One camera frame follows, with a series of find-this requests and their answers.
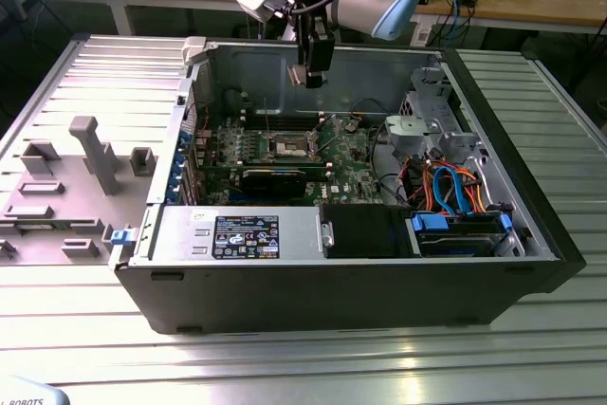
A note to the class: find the silver fan bracket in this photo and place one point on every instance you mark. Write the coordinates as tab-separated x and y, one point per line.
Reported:
408	132

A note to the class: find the black open PC case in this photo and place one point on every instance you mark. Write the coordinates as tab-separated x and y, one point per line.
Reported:
332	296

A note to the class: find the blue plastic clip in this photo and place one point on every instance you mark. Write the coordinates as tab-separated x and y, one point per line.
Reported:
121	237

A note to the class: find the metal locking lever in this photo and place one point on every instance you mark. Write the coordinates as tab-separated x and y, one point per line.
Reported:
329	141
266	115

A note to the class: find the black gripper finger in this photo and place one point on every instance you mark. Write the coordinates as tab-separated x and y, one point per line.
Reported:
320	54
303	40

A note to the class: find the CPU socket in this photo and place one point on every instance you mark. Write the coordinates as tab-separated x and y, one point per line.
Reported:
289	146

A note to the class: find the silver metal drive cage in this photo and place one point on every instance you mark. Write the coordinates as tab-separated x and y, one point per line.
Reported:
427	92

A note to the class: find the gray parts rack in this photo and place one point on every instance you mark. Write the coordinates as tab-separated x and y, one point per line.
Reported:
71	215

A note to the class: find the silver power supply with label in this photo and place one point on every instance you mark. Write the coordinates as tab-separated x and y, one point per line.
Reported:
294	234

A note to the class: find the silver CPU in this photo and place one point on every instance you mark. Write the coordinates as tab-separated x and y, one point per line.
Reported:
298	75

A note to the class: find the green motherboard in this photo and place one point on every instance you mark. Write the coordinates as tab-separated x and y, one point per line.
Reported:
351	172

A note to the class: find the hard disk in blue carrier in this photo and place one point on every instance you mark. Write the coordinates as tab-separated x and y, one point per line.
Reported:
455	244

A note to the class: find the black RAM slot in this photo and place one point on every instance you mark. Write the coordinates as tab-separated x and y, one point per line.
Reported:
256	124
256	114

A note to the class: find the white tag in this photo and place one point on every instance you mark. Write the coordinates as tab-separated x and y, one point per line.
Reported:
422	36

